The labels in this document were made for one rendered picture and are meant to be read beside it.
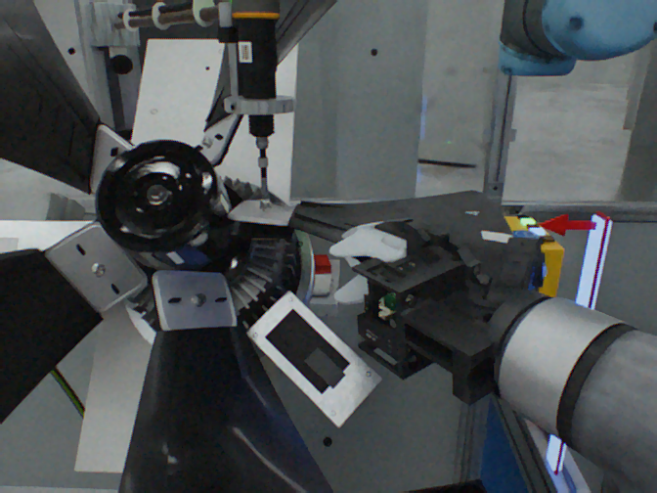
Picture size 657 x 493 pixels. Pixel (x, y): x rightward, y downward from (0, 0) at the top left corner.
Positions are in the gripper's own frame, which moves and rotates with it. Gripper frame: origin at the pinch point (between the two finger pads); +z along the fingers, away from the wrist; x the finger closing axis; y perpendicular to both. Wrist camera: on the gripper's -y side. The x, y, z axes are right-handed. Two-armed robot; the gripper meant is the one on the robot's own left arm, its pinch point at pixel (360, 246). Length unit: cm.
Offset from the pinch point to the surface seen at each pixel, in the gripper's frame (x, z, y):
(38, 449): 94, 119, 39
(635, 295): 52, 19, -98
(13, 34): -20.8, 36.3, 19.4
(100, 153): -8.3, 25.7, 15.7
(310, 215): -2.0, 5.9, 1.5
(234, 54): -17.3, 13.6, 3.5
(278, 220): -2.1, 6.9, 4.7
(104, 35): -20, 69, 2
